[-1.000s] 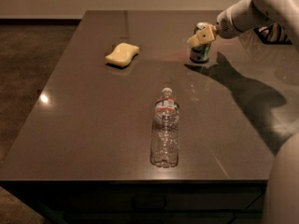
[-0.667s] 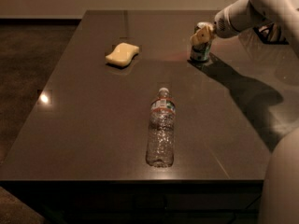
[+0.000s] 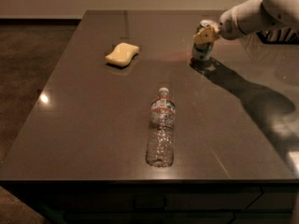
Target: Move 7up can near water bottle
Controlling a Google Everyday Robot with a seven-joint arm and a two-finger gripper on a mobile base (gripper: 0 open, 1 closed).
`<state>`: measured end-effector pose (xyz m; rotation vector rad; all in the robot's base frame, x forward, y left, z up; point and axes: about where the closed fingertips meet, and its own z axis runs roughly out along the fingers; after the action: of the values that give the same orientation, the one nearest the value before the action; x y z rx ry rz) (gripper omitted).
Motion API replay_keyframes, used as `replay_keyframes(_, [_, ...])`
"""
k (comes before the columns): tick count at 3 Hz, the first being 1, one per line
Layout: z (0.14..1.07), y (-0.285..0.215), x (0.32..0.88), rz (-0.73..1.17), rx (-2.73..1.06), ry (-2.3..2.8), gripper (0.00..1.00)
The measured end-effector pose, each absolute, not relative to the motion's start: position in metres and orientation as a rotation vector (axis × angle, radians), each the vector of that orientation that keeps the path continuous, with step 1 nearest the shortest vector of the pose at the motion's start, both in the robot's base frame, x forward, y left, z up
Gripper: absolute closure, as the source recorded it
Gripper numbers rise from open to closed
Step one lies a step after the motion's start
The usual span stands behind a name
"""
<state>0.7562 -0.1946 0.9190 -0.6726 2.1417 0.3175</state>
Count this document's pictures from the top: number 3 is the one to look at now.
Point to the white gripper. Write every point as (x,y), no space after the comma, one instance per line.
(228,24)

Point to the green 7up soda can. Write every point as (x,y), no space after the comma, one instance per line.
(202,52)

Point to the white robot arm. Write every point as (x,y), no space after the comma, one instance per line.
(250,17)

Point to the clear plastic water bottle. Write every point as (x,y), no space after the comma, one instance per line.
(160,146)

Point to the yellow sponge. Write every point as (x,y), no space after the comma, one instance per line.
(122,54)

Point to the black wire napkin holder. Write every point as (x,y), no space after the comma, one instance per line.
(284,36)

